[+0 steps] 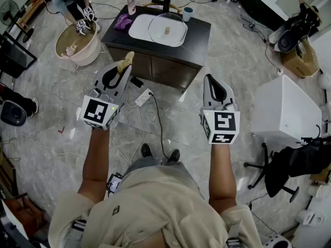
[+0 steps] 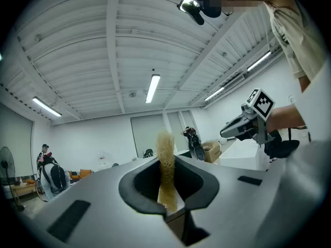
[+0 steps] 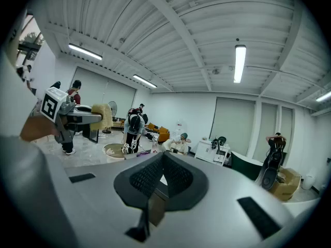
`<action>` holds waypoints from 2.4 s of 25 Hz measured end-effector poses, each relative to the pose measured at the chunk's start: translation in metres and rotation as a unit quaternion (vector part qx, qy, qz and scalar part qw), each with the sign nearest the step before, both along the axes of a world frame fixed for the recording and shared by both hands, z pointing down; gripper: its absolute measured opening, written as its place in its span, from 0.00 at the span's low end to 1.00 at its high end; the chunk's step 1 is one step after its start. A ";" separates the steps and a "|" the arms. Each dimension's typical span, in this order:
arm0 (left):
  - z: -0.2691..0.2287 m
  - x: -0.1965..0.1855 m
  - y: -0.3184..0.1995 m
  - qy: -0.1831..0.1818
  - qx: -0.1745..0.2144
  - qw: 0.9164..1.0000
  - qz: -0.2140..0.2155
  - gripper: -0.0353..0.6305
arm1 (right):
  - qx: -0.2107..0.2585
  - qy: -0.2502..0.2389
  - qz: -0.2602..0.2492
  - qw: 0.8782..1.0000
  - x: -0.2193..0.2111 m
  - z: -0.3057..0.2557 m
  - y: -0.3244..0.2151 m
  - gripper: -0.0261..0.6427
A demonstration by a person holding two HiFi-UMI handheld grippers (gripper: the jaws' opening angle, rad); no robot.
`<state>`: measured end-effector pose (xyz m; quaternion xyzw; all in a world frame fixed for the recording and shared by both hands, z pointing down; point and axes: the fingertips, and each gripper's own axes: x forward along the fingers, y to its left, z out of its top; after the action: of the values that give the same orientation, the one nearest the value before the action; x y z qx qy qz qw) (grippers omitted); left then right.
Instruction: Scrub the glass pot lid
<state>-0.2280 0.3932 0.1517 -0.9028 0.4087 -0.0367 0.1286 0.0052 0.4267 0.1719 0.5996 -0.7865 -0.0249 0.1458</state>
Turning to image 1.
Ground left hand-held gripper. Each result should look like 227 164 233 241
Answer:
79 60 132 131

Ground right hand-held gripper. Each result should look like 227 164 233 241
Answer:
200 73 241 145

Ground beige food piece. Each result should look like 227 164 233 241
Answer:
116 51 136 75

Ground clear glass bowl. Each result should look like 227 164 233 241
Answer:
147 12 188 47

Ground person's left forearm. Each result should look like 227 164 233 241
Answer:
77 127 111 204

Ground person's right forearm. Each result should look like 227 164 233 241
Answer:
208 143 238 208

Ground black power adapter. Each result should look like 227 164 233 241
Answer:
130 75 144 88

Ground white power strip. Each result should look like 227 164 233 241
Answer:
134 88 154 107

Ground dark vanity cabinet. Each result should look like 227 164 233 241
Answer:
101 5 212 93

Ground pink toy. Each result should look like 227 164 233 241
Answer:
61 44 78 58

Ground white sink basin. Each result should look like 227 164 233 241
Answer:
128 13 189 48

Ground purple cloth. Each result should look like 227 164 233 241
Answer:
113 13 133 31

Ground white cabinet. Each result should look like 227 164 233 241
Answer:
249 74 323 146

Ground person's black right shoe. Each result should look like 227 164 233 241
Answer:
167 148 181 163

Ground person's black shoe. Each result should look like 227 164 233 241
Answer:
141 143 153 158
167 148 181 163

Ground pink soap bottle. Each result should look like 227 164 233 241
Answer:
124 0 137 16

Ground person's black left shoe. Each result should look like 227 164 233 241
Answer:
141 143 153 158

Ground grey cup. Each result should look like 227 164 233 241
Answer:
182 7 194 23

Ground black and white helmet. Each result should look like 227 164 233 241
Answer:
267 19 305 54

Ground cardboard box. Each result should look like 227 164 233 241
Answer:
281 38 321 79

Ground person's grey trousers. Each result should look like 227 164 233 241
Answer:
123 156 187 177

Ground black faucet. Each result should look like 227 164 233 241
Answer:
151 0 172 13

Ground wooden chair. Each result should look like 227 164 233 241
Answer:
142 1 183 14

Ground black curved counter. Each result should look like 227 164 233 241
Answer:
244 0 290 32

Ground black office chair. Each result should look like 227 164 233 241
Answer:
244 137 331 204

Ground black framed screen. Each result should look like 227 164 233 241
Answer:
0 31 38 79

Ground black hip device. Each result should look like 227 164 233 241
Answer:
107 172 124 194

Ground dark round appliance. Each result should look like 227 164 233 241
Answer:
0 100 27 127

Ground black bag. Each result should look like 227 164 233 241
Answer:
298 0 323 36

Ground black standing fan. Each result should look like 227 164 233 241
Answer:
0 0 35 44

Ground person's beige shirt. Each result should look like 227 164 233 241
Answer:
48 161 263 248

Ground white appliance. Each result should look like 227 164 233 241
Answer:
296 209 325 227

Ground white and black headset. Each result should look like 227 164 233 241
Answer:
262 234 293 248

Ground brown wooden cabinet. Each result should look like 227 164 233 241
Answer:
4 192 46 240

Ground black power cable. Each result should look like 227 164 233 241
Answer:
148 91 171 162

